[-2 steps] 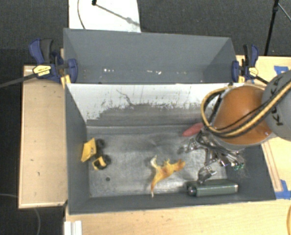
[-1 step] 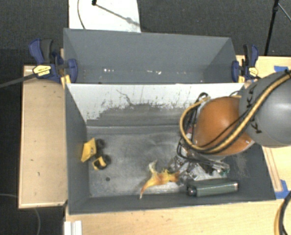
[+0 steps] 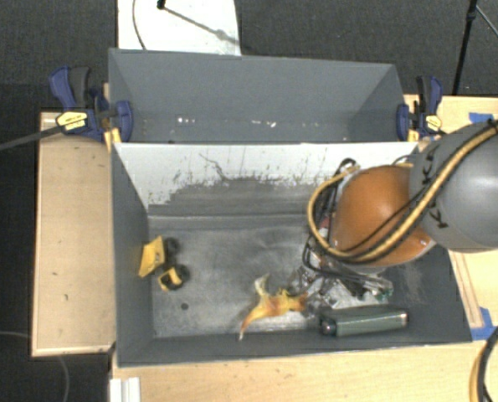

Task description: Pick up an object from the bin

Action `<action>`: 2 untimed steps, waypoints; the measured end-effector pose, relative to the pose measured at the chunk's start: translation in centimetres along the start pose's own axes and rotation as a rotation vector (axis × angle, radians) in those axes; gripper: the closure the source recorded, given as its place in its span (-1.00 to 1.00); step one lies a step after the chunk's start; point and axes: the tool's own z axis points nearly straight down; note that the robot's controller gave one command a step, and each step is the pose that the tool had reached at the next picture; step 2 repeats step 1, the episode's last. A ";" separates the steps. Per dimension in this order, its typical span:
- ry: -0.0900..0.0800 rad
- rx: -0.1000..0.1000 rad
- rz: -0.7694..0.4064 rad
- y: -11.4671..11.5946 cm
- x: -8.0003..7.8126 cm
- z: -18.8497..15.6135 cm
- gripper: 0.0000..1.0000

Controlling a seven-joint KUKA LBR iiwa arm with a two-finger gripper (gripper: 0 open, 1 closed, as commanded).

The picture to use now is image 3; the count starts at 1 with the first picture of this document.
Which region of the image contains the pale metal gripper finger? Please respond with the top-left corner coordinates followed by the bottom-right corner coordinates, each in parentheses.
top-left (289, 266), bottom-right (316, 289)
top-left (305, 286), bottom-right (332, 310)

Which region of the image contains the orange and yellow toy animal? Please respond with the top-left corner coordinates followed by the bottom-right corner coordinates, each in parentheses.
top-left (236, 272), bottom-right (313, 343)

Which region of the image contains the yellow toy truck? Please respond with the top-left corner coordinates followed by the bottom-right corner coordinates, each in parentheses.
top-left (137, 235), bottom-right (191, 294)

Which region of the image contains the grey metal bin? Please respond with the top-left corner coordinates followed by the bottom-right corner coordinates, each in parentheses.
top-left (105, 47), bottom-right (474, 368)

